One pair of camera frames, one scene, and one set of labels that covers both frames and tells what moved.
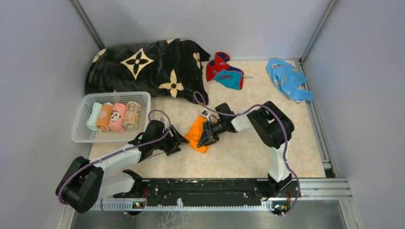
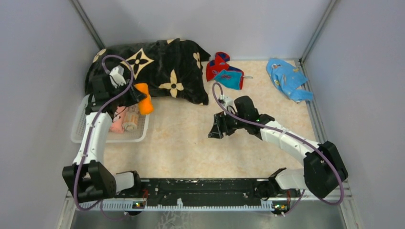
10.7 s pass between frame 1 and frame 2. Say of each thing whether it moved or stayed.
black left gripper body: moved
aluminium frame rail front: stayed
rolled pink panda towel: stayed
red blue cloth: stayed
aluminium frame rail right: stayed
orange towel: moved
